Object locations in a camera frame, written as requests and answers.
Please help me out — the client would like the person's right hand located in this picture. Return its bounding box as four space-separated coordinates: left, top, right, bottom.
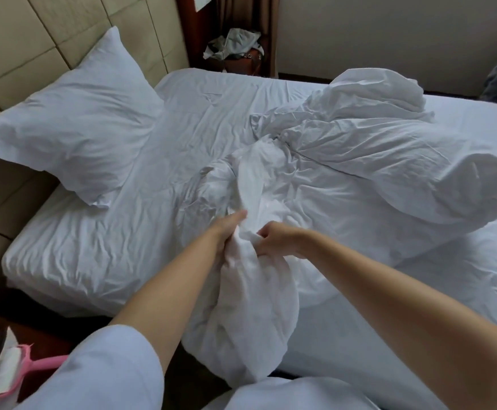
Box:
255 221 316 261

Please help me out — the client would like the white bed sheet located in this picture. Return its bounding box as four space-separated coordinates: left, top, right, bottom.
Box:
1 67 497 410

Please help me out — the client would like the person's left forearm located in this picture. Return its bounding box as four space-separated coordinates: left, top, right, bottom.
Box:
110 235 228 372

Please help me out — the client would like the person's left hand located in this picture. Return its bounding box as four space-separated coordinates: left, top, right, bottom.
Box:
206 209 249 261

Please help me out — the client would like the beige padded headboard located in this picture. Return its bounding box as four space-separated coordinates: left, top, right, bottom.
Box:
0 0 190 308

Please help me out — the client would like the person's white shirt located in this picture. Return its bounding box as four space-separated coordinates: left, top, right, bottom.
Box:
18 324 378 410

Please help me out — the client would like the white duvet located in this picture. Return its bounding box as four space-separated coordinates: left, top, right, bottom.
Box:
173 67 497 390

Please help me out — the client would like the person's right forearm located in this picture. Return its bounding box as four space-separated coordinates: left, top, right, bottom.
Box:
304 235 497 410

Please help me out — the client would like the brown curtain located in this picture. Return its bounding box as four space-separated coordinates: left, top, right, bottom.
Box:
214 0 282 79

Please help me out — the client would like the white pillow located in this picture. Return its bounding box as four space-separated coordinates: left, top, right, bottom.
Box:
0 26 166 208

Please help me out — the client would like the pink lint roller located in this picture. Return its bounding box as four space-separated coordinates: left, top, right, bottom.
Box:
0 341 68 398

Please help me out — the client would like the dark wooden wall panel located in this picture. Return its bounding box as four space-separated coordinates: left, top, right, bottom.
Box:
175 0 219 69

